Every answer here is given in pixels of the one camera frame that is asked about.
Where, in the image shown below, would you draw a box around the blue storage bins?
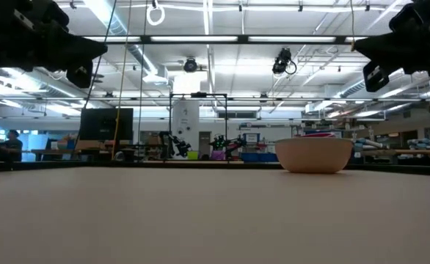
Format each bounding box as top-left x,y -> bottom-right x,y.
241,152 -> 279,163

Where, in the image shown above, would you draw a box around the black background frame stand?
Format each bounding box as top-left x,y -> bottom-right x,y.
168,92 -> 229,162

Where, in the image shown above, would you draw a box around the yellow hanging strap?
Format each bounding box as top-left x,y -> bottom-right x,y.
111,0 -> 133,161

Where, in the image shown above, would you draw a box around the silver ceiling duct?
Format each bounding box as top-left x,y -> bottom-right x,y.
84,0 -> 161,76

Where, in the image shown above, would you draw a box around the white pillar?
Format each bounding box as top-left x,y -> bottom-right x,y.
172,100 -> 200,161

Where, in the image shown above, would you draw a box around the background robot with lights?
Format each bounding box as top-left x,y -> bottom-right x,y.
209,134 -> 247,161

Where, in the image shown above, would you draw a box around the white cable loop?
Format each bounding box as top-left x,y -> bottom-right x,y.
146,0 -> 167,26

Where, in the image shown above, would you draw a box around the peach orange bowl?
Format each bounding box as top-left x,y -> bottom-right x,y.
274,136 -> 354,175

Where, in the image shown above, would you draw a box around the red bowl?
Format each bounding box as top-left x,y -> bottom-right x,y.
301,132 -> 336,139

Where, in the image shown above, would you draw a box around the black hanging cable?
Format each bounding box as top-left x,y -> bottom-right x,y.
136,0 -> 149,162
73,0 -> 118,158

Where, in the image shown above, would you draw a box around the black round ceiling device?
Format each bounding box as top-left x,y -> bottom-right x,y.
183,57 -> 199,73

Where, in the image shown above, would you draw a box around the person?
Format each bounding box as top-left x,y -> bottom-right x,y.
0,129 -> 23,162

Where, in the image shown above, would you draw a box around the black aluminium rig frame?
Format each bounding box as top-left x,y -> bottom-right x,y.
0,34 -> 430,177

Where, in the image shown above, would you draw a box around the wooden workbench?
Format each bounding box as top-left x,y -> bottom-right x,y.
350,147 -> 430,166

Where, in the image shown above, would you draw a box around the black monitor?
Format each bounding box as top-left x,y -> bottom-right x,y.
79,107 -> 134,142

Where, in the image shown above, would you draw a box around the black overhead camera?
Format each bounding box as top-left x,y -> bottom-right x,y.
272,47 -> 297,76

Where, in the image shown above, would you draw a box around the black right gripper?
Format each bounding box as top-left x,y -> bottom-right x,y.
354,0 -> 430,92

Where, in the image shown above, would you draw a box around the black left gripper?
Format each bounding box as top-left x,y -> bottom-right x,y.
15,0 -> 108,89

